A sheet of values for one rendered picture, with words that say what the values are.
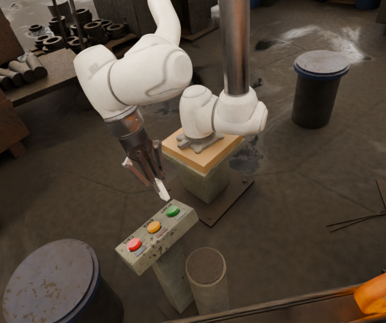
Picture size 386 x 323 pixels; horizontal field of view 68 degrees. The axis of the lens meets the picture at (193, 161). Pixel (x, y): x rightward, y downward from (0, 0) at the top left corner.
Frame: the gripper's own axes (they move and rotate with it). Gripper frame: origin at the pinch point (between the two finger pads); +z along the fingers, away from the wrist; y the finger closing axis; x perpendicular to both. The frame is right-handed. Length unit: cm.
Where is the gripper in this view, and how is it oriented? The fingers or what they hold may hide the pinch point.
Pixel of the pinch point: (161, 189)
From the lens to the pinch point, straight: 85.5
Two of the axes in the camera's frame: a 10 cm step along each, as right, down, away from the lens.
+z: 3.5, 8.1, 4.6
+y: 7.0, -5.6, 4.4
